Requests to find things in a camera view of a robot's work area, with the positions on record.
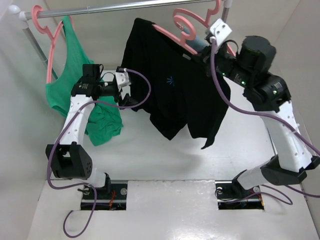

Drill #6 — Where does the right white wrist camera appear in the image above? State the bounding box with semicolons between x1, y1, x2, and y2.
205;18;232;49

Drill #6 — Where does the purple cable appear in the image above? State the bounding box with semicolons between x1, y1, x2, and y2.
46;67;152;238
209;37;320;206

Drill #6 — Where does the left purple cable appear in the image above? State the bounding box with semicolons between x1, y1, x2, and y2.
46;67;152;238

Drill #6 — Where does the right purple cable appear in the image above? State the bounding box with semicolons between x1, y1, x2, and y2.
209;37;320;206

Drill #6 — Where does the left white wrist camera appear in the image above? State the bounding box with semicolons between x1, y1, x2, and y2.
114;66;131;88

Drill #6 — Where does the pink hanger with denim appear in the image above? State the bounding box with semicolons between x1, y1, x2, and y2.
172;0;222;52

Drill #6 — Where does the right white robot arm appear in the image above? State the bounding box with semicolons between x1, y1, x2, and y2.
199;35;320;197

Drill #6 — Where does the pink hanger with tank top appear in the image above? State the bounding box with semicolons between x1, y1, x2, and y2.
31;4;76;85

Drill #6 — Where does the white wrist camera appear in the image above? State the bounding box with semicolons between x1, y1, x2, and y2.
114;66;131;88
205;18;232;49

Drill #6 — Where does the metal clothes rack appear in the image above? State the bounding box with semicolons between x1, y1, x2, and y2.
7;0;235;76

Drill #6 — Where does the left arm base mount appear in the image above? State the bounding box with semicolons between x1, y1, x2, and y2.
78;180;128;211

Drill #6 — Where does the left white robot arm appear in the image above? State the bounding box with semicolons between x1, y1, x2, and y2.
45;64;139;199

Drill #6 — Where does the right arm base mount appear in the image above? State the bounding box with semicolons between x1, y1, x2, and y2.
214;180;265;210

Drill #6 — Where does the black t shirt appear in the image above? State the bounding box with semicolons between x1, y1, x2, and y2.
121;18;228;148

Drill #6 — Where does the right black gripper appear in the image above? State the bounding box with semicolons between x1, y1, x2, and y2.
192;39;253;89

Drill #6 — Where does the green tank top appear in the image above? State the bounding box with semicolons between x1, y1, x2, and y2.
46;16;123;146

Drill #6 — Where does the blue denim garment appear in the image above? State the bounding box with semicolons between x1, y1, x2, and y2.
186;36;208;54

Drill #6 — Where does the aluminium rail right side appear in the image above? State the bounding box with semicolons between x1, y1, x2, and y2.
266;127;278;155

